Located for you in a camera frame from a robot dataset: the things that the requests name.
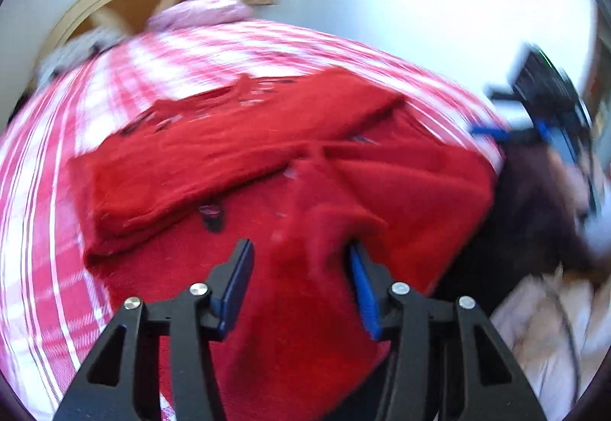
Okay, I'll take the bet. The white cloth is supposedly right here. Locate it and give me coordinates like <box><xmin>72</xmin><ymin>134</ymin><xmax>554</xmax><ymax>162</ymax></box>
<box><xmin>491</xmin><ymin>266</ymin><xmax>611</xmax><ymax>421</ymax></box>

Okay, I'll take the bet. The red knitted sweater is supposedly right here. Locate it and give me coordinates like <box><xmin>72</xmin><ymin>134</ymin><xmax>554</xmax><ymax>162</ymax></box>
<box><xmin>67</xmin><ymin>68</ymin><xmax>502</xmax><ymax>421</ymax></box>

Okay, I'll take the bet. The grey patterned pillow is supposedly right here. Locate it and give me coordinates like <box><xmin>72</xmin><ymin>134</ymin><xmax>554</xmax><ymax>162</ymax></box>
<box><xmin>38</xmin><ymin>27</ymin><xmax>129</xmax><ymax>78</ymax></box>

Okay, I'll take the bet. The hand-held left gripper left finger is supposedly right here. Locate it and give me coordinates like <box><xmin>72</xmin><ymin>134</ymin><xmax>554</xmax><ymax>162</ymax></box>
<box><xmin>53</xmin><ymin>238</ymin><xmax>255</xmax><ymax>421</ymax></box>

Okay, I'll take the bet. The bed with red plaid sheet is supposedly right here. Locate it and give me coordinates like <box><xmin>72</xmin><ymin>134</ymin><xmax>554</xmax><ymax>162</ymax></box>
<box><xmin>0</xmin><ymin>17</ymin><xmax>507</xmax><ymax>421</ymax></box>

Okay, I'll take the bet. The black cable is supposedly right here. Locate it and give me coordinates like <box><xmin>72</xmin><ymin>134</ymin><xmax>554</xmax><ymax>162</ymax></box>
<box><xmin>544</xmin><ymin>278</ymin><xmax>584</xmax><ymax>407</ymax></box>

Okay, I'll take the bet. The pink pillow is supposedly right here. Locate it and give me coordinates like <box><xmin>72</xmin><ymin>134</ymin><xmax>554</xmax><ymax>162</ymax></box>
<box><xmin>147</xmin><ymin>0</ymin><xmax>254</xmax><ymax>32</ymax></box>

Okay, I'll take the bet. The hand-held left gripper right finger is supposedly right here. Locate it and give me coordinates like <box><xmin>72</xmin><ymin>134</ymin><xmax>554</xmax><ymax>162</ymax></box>
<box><xmin>346</xmin><ymin>243</ymin><xmax>547</xmax><ymax>421</ymax></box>

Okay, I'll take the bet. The cream wooden headboard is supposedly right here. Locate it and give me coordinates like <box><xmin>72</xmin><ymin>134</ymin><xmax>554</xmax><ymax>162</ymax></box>
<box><xmin>40</xmin><ymin>0</ymin><xmax>249</xmax><ymax>63</ymax></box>

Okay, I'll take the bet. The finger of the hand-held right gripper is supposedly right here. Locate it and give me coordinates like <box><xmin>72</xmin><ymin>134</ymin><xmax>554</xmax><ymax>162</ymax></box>
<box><xmin>470</xmin><ymin>125</ymin><xmax>514</xmax><ymax>144</ymax></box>

